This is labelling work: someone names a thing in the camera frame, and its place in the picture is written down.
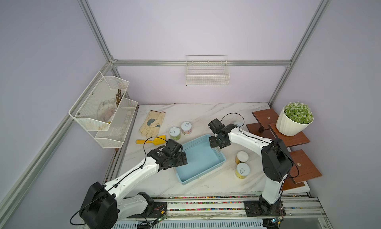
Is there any white pot green plant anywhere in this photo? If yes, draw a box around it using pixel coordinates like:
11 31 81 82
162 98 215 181
276 102 314 137

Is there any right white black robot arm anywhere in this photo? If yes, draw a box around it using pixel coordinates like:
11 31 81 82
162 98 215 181
208 118 294 205

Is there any yellow label can front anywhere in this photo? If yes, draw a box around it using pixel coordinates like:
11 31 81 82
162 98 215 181
235 162 251 179

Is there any brown wooden stepped shelf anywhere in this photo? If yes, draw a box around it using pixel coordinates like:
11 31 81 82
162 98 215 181
247 109 322 191

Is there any yellow plastic scoop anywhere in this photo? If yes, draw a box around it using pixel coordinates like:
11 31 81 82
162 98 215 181
136 135 167 145

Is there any green label can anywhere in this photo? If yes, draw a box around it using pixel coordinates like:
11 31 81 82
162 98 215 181
169 127 181 141

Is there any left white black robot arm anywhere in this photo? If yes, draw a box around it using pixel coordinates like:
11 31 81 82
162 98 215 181
78 139 188 229

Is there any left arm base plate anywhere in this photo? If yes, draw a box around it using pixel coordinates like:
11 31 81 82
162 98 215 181
128 202 168 219

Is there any light blue plastic basket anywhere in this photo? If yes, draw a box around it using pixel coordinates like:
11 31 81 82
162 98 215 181
175 134 226 185

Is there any aluminium frame rail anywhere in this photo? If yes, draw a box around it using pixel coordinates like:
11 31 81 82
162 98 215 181
113 60 292 67

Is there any pink label can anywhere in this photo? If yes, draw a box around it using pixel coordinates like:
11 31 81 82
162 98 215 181
181 122 192 135

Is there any brown dried twig in rack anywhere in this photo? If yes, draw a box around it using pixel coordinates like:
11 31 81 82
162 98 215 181
116 89 123 107

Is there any white wire wall basket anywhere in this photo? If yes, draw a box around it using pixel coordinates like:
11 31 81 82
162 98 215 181
186 55 230 87

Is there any orange label can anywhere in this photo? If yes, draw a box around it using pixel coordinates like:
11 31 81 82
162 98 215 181
235 151 249 164
234 121 244 129

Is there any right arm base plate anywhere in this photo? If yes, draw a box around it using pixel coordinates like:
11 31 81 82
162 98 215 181
244 201 286 217

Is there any orange label can front right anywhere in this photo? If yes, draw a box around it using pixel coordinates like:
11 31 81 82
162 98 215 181
235 151 249 164

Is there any orange label can back right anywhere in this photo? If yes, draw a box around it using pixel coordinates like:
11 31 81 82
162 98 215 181
234 121 244 129

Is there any white two-tier mesh rack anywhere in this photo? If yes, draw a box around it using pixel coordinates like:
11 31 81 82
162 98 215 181
68 72 138 149

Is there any clear glass item in rack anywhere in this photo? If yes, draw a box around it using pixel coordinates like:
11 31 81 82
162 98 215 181
97 99 117 123

